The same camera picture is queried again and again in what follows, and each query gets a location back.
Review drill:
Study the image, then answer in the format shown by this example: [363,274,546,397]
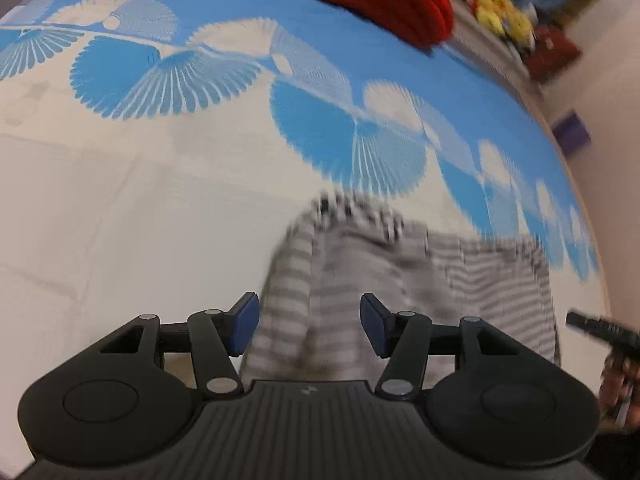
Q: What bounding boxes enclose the black white striped garment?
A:
[241,194,560,382]

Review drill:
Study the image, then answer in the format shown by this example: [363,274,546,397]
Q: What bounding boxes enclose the person's right hand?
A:
[598,351,639,430]

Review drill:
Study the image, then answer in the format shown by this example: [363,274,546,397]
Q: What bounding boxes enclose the blue white patterned bedsheet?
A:
[1,0,610,476]

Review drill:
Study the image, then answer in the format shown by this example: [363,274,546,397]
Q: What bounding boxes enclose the purple box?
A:
[552,112,591,157]

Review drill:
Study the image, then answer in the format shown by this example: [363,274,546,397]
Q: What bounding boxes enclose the brown red cushion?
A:
[524,25,582,84]

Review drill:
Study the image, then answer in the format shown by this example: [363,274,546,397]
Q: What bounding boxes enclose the yellow plush toys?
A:
[464,0,535,51]

